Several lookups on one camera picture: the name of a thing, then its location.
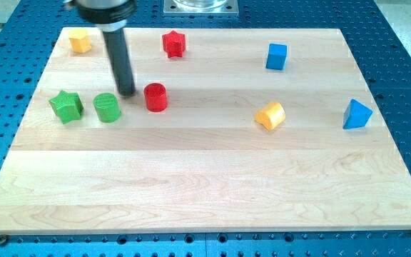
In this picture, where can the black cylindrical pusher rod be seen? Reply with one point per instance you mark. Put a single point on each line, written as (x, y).
(117, 50)

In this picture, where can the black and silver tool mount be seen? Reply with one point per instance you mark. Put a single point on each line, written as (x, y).
(107, 15)

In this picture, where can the yellow hexagon block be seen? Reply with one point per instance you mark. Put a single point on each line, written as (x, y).
(79, 40)

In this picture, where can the red star block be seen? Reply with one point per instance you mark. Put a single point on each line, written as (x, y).
(174, 44)

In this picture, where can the green cylinder block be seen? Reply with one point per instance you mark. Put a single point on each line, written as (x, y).
(107, 108)

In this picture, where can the red cylinder block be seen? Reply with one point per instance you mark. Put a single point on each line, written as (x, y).
(155, 97)

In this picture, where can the green star block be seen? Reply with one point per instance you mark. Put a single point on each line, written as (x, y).
(67, 106)

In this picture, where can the light wooden board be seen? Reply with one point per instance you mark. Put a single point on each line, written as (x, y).
(204, 164)

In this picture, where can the blue cube block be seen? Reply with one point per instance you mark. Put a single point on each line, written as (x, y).
(277, 55)

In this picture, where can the yellow half-cylinder block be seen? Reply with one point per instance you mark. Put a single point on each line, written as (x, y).
(272, 115)

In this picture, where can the blue triangular prism block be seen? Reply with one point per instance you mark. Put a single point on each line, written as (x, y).
(356, 115)

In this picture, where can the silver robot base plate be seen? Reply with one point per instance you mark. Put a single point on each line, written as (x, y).
(190, 7)

